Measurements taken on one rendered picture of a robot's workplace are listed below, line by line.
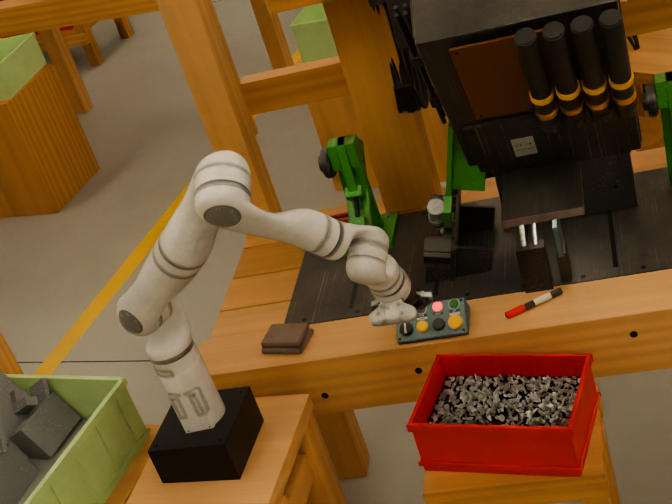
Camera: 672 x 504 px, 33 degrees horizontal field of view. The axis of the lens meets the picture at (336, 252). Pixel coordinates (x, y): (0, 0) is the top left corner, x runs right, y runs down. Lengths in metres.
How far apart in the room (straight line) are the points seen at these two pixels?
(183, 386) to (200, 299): 2.40
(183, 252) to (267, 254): 0.98
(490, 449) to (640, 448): 1.26
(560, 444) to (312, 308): 0.76
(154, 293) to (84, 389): 0.59
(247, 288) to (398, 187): 0.46
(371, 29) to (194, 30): 0.42
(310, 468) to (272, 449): 0.17
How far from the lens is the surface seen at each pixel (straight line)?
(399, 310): 2.13
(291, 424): 2.38
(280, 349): 2.49
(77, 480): 2.44
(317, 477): 2.51
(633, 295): 2.39
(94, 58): 7.80
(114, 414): 2.51
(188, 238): 1.95
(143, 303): 2.11
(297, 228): 1.89
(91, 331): 4.75
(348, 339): 2.47
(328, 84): 2.87
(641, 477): 3.28
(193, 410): 2.28
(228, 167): 1.82
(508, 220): 2.27
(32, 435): 2.60
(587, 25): 2.00
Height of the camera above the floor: 2.28
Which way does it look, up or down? 30 degrees down
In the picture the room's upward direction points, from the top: 19 degrees counter-clockwise
